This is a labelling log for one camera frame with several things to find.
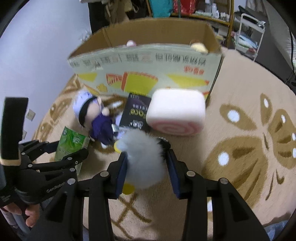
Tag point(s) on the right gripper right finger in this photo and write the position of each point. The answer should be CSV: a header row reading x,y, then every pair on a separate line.
x,y
233,219

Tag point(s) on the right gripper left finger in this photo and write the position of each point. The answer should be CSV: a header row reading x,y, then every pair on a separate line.
x,y
105,186

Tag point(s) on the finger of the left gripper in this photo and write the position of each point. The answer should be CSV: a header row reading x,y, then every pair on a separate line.
x,y
37,147
69,161

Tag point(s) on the green tissue pack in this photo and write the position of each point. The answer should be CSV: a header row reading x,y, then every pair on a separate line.
x,y
70,142

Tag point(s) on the white fluffy duck plush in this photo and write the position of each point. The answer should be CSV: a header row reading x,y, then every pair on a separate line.
x,y
145,159

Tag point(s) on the black Face box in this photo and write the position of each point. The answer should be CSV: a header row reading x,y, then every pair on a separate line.
x,y
135,112

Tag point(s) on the pink swiss roll plush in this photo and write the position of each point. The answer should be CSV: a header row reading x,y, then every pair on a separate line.
x,y
179,112

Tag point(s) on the person's left hand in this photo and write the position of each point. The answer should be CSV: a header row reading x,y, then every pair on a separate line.
x,y
32,212

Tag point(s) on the beige brown patterned blanket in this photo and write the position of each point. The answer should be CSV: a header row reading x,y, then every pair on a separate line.
x,y
248,138

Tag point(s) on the printed cardboard box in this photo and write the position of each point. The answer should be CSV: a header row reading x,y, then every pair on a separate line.
x,y
162,57

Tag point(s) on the pink plush toy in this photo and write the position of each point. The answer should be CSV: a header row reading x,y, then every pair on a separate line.
x,y
131,43

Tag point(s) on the yellow plush toy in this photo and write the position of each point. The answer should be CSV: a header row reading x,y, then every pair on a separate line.
x,y
198,46

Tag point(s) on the teal bag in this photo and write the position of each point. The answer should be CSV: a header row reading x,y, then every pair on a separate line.
x,y
161,8

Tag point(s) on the white rolling cart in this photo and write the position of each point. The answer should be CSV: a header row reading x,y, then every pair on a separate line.
x,y
248,38

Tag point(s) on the red patterned bag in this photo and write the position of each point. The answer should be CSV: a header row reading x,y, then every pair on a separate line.
x,y
186,6

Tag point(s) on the wooden shelf unit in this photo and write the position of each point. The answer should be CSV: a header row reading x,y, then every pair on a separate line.
x,y
220,14

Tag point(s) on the white wall socket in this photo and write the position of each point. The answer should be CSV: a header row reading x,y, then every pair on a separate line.
x,y
30,115

